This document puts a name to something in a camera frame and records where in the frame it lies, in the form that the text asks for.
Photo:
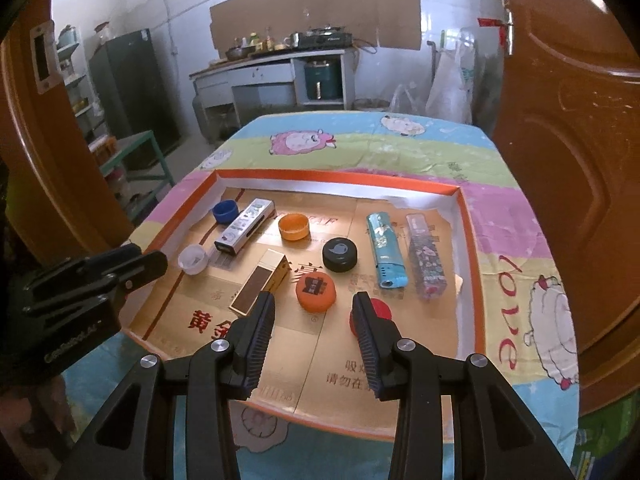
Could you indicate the steel pot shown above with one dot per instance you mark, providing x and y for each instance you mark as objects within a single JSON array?
[{"x": 295, "y": 40}]

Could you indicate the gold rectangular box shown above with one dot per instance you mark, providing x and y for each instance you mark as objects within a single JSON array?
[{"x": 262, "y": 282}]

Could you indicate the cardboard sheet on wall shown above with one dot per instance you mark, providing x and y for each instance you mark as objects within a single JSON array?
[{"x": 320, "y": 10}]

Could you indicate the brown wooden door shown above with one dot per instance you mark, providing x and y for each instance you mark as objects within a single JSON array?
[{"x": 565, "y": 160}]

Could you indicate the teal lighter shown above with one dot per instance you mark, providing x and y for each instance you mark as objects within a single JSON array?
[{"x": 386, "y": 250}]

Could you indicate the white kitchen counter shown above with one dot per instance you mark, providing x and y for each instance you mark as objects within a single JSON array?
[{"x": 260, "y": 75}]

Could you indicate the red paper strip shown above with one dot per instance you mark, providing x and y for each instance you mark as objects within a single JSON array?
[{"x": 490, "y": 22}]

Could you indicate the white storage shelf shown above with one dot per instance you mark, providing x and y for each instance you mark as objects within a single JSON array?
[{"x": 75, "y": 80}]

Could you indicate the clear floral printed lighter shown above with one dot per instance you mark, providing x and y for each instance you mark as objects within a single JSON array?
[{"x": 425, "y": 257}]

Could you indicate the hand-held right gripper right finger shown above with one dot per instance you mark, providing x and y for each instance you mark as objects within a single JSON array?
[{"x": 367, "y": 345}]

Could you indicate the clear plastic bag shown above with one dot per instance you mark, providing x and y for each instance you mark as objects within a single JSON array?
[{"x": 405, "y": 99}]

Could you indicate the orange rimmed cardboard tray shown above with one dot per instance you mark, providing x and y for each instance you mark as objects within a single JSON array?
[{"x": 320, "y": 360}]

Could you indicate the teal air fryer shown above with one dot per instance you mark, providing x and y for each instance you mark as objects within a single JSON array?
[{"x": 322, "y": 80}]

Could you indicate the red bottle cap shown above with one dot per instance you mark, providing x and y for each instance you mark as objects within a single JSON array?
[{"x": 381, "y": 309}]

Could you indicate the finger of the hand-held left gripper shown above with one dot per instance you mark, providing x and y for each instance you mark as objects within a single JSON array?
[
  {"x": 100, "y": 294},
  {"x": 125, "y": 262}
]

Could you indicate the green printed carton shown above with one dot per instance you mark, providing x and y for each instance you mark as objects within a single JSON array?
[{"x": 600, "y": 455}]

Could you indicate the metal strike plate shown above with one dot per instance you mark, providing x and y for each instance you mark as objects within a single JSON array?
[{"x": 42, "y": 57}]

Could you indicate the yellow lidded jar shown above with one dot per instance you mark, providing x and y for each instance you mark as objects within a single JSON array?
[{"x": 255, "y": 41}]

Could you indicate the dark green fridge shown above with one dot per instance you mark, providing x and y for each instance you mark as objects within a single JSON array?
[{"x": 135, "y": 85}]

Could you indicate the black bottle cap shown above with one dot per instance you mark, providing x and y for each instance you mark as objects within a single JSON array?
[{"x": 340, "y": 254}]

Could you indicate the white bottle cap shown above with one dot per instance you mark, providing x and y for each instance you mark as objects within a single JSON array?
[{"x": 192, "y": 259}]

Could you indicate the brown sauce bottle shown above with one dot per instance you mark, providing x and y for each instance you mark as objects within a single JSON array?
[{"x": 269, "y": 41}]

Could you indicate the black gas stove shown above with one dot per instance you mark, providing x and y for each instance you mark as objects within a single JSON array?
[{"x": 325, "y": 39}]

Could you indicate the blue bottle cap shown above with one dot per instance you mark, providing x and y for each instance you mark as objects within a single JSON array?
[{"x": 225, "y": 210}]

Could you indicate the white plastic bag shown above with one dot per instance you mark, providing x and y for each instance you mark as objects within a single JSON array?
[{"x": 452, "y": 85}]

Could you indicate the grey wall pipe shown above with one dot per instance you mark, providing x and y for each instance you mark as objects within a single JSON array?
[{"x": 432, "y": 65}]

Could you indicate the green wooden table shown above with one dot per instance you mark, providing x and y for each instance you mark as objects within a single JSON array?
[{"x": 137, "y": 139}]

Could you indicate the orange cap with dark label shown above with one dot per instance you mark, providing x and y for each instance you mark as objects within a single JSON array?
[{"x": 315, "y": 291}]

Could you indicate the plain orange bottle cap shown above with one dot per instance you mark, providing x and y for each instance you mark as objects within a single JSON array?
[{"x": 294, "y": 226}]

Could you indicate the metal wok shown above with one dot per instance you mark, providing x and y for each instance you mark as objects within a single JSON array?
[{"x": 236, "y": 53}]

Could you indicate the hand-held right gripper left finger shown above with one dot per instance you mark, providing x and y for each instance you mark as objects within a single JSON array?
[{"x": 257, "y": 345}]

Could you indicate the silver rectangular box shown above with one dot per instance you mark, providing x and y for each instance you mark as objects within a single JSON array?
[{"x": 245, "y": 225}]

